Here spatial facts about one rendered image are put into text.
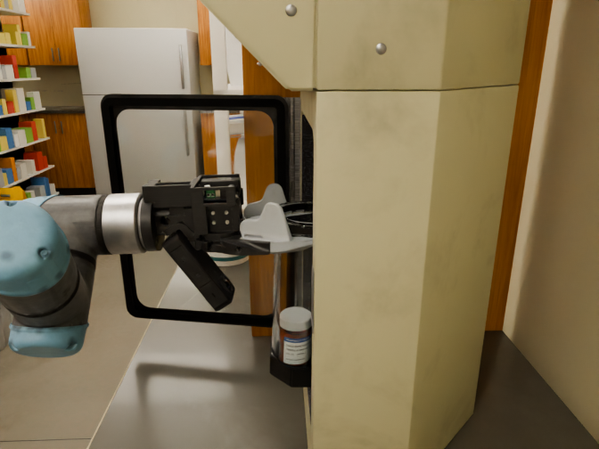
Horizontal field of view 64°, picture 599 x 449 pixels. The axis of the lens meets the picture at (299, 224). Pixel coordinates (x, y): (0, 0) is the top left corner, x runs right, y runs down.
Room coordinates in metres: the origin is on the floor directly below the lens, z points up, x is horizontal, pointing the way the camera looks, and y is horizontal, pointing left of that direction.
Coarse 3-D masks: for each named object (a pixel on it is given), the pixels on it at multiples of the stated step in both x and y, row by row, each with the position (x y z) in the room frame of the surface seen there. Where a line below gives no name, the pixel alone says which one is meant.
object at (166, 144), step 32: (128, 128) 0.78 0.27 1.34; (160, 128) 0.77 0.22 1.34; (192, 128) 0.76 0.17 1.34; (224, 128) 0.75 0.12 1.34; (256, 128) 0.75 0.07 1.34; (128, 160) 0.78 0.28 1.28; (160, 160) 0.77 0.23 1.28; (192, 160) 0.76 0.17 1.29; (224, 160) 0.75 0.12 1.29; (256, 160) 0.75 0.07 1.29; (128, 192) 0.78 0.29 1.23; (256, 192) 0.75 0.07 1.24; (160, 256) 0.77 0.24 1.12; (224, 256) 0.76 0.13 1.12; (256, 256) 0.75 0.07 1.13; (160, 288) 0.77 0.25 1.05; (192, 288) 0.76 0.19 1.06; (256, 288) 0.75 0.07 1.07
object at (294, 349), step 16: (288, 208) 0.60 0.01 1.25; (304, 208) 0.61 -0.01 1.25; (288, 224) 0.53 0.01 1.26; (304, 224) 0.52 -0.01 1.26; (288, 256) 0.54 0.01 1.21; (304, 256) 0.53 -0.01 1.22; (288, 272) 0.53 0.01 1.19; (304, 272) 0.53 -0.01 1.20; (288, 288) 0.53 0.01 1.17; (304, 288) 0.53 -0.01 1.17; (288, 304) 0.53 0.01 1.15; (304, 304) 0.53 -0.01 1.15; (272, 320) 0.57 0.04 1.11; (288, 320) 0.53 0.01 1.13; (304, 320) 0.53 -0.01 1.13; (272, 336) 0.56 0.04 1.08; (288, 336) 0.53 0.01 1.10; (304, 336) 0.53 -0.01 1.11; (288, 352) 0.53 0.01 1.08; (304, 352) 0.53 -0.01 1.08
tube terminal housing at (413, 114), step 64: (320, 0) 0.43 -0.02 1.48; (384, 0) 0.43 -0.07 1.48; (448, 0) 0.44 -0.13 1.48; (512, 0) 0.54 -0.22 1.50; (320, 64) 0.43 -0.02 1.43; (384, 64) 0.44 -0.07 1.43; (448, 64) 0.45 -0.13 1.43; (512, 64) 0.56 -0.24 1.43; (320, 128) 0.43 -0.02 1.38; (384, 128) 0.44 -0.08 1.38; (448, 128) 0.45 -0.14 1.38; (512, 128) 0.58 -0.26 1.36; (320, 192) 0.43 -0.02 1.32; (384, 192) 0.44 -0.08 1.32; (448, 192) 0.47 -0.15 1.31; (320, 256) 0.43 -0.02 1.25; (384, 256) 0.44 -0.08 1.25; (448, 256) 0.48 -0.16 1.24; (320, 320) 0.43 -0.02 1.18; (384, 320) 0.44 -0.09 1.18; (448, 320) 0.49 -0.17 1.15; (320, 384) 0.43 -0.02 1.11; (384, 384) 0.44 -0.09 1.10; (448, 384) 0.51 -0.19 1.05; (320, 448) 0.43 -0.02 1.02; (384, 448) 0.44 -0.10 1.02
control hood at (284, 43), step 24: (216, 0) 0.43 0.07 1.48; (240, 0) 0.43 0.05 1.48; (264, 0) 0.43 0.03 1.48; (288, 0) 0.43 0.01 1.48; (312, 0) 0.43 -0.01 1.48; (240, 24) 0.43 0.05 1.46; (264, 24) 0.43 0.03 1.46; (288, 24) 0.43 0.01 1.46; (312, 24) 0.43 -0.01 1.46; (264, 48) 0.43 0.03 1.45; (288, 48) 0.43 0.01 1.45; (312, 48) 0.43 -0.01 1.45; (288, 72) 0.43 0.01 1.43; (312, 72) 0.43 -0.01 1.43
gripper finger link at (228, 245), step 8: (224, 240) 0.52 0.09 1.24; (232, 240) 0.52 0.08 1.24; (240, 240) 0.52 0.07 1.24; (248, 240) 0.52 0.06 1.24; (216, 248) 0.52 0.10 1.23; (224, 248) 0.52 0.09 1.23; (232, 248) 0.51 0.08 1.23; (240, 248) 0.52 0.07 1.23; (248, 248) 0.51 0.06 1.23; (256, 248) 0.51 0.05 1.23; (264, 248) 0.51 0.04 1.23
